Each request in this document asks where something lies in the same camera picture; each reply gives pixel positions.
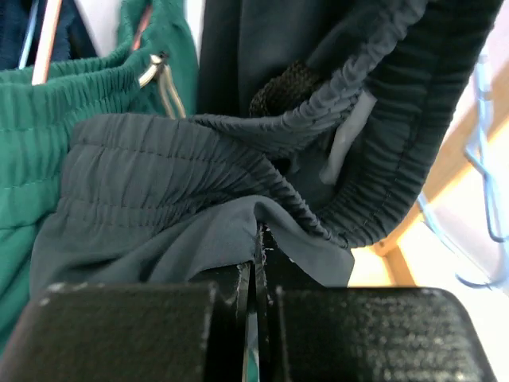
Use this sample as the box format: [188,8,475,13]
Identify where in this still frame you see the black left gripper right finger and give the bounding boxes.
[254,225,495,381]

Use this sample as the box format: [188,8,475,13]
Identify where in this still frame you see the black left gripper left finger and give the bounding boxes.
[1,263,250,382]

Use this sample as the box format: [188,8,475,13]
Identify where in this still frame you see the black shorts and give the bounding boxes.
[30,1,501,294]

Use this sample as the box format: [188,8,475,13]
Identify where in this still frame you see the teal green shorts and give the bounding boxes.
[1,1,198,342]

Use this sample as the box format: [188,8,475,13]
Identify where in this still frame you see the pink hanger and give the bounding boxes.
[32,0,152,86]

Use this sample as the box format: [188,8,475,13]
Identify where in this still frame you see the navy blue shorts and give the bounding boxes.
[1,0,96,70]

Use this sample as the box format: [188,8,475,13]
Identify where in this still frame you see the light blue hanger far left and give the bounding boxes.
[17,0,39,69]

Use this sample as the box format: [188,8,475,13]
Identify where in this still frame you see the wooden clothes rack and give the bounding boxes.
[370,59,508,287]

